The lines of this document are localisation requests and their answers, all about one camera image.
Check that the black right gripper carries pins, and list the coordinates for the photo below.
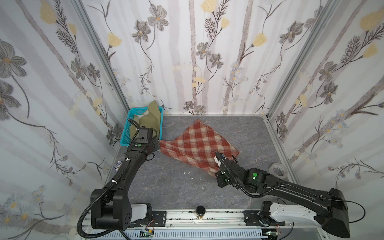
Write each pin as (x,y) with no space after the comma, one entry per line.
(223,163)

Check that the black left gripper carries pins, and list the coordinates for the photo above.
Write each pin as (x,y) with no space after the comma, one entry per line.
(154,144)

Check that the red plaid wool skirt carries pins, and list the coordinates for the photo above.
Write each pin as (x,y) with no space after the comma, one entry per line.
(197,145)

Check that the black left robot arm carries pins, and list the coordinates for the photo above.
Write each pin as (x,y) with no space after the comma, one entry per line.
(110,208)

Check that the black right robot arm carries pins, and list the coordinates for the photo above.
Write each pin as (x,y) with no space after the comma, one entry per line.
(328,210)

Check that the olive green skirt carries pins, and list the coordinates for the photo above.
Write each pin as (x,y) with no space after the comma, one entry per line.
(149,118)

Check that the teal plastic basket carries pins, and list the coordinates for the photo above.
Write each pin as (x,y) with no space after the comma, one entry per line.
(126,137)

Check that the black knob jar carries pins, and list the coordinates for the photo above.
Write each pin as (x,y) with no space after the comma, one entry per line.
(200,212)

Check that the clear tape roll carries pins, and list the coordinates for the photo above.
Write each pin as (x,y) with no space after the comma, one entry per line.
(278,170)

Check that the aluminium front rail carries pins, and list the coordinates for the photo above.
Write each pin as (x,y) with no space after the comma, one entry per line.
(227,224)

